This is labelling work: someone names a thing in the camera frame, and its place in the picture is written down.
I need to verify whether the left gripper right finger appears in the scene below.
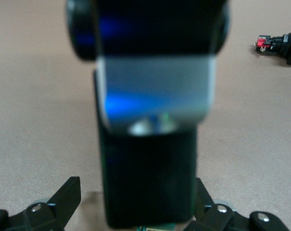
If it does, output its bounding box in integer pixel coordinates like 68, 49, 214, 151
185, 178, 289, 231

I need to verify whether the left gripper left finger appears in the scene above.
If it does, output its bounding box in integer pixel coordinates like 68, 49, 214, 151
0, 176, 82, 231

